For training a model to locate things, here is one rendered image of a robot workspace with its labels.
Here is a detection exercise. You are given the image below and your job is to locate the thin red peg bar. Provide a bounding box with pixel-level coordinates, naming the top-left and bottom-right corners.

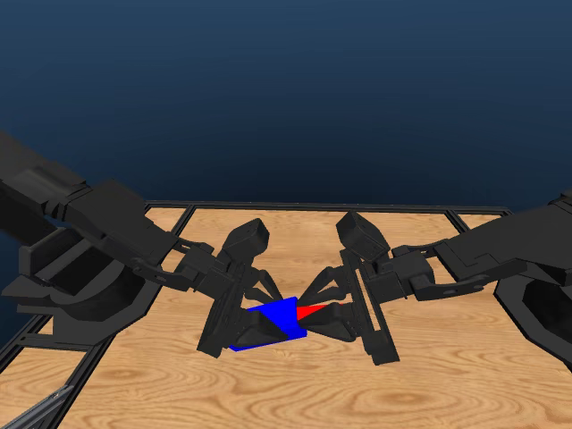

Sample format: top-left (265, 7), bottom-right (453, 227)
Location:
top-left (296, 302), bottom-right (346, 323)

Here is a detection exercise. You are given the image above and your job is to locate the silver aluminium rail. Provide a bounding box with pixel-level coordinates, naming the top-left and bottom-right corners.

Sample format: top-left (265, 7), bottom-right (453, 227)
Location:
top-left (5, 384), bottom-right (74, 429)

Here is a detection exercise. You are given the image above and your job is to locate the black table frame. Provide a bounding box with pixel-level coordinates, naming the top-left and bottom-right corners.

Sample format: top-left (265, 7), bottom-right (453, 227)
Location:
top-left (0, 200), bottom-right (513, 429)

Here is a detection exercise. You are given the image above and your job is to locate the blue hollow socket block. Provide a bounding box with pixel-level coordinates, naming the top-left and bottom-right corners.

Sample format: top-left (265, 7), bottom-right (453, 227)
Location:
top-left (228, 296), bottom-right (310, 353)

